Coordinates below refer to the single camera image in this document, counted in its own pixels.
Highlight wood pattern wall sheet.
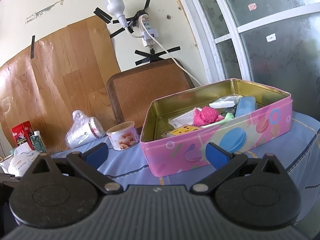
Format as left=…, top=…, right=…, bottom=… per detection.
left=1, top=16, right=120, bottom=153

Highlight small yellow card pack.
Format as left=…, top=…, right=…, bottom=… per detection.
left=169, top=125, right=201, bottom=136

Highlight white power cable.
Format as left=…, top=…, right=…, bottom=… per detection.
left=139, top=16, right=203, bottom=86

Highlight blue striped tablecloth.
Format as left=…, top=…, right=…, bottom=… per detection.
left=49, top=110, right=320, bottom=228

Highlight green drink carton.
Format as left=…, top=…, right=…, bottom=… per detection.
left=30, top=131, right=47, bottom=153

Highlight brown woven chair back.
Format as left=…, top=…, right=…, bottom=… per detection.
left=106, top=59, right=195, bottom=129

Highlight white blue tissue packet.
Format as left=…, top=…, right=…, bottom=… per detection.
left=209, top=95, right=242, bottom=109

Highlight plastic bag with paper cups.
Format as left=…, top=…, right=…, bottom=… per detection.
left=65, top=110, right=106, bottom=148

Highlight white power strip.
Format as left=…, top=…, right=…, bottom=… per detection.
left=138, top=14, right=158, bottom=48

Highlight cotton swab pack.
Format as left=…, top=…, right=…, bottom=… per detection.
left=161, top=132, right=173, bottom=138

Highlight black tape cross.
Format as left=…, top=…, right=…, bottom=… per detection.
left=135, top=48, right=166, bottom=66

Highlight white packaged pad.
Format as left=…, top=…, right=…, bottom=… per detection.
left=168, top=110, right=194, bottom=129

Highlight red snack bag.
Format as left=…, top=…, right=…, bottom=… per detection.
left=11, top=121, right=34, bottom=150

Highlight blue plastic case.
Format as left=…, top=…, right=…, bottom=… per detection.
left=234, top=96, right=257, bottom=118

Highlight white peanut can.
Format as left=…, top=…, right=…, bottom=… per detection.
left=106, top=121, right=139, bottom=151

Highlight pink macaron tin box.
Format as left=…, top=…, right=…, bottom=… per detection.
left=140, top=79, right=292, bottom=177

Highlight white light bulb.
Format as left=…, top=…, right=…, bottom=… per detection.
left=105, top=0, right=128, bottom=29

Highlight white tissue paper pack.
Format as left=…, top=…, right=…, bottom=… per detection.
left=1, top=142, right=40, bottom=177

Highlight green cloth glove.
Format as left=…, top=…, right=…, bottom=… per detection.
left=217, top=113, right=234, bottom=124

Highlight window frame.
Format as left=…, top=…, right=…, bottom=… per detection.
left=180, top=0, right=319, bottom=82

